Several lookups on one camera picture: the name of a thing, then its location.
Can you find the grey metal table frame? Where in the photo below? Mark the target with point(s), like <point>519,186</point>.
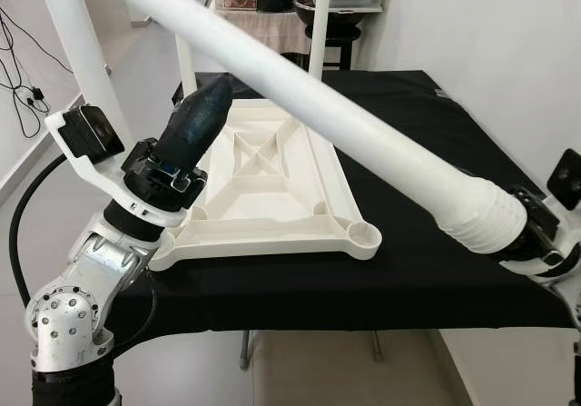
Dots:
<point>245,347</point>

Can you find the black round basin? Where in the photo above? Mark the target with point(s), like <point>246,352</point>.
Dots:
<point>340,17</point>

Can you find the beige cloth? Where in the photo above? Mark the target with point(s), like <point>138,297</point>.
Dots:
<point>263,29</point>

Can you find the grey tape piece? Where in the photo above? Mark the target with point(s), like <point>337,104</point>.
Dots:
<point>440,90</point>

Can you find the black stool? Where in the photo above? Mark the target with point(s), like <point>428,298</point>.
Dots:
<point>340,47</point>

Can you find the white plastic children table top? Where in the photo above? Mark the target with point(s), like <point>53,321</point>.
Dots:
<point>263,206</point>

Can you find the black tablecloth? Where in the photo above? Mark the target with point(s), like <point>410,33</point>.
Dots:
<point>408,279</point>

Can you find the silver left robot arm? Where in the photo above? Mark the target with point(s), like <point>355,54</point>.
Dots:
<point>73,320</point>

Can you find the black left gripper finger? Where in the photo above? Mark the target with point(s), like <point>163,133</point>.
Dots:
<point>204,115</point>

